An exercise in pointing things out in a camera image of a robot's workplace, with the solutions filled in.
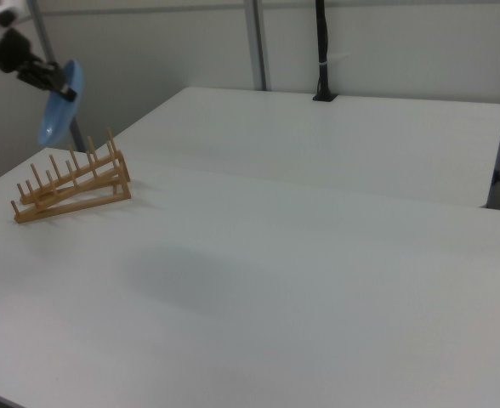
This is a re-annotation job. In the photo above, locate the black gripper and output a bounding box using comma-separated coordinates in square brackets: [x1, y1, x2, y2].
[0, 32, 79, 103]

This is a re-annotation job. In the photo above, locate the blue plastic plate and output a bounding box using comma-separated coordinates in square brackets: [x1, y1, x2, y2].
[37, 59, 86, 148]

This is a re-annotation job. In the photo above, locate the wooden plate rack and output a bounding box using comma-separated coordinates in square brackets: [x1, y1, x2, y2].
[11, 126, 133, 225]

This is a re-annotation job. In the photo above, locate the white side table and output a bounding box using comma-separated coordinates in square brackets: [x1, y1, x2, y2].
[105, 86, 500, 209]

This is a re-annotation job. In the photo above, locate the grey aluminium partition post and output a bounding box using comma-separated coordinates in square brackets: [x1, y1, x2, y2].
[244, 0, 273, 92]

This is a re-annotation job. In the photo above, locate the black camera pole with base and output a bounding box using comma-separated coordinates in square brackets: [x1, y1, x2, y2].
[311, 0, 338, 104]

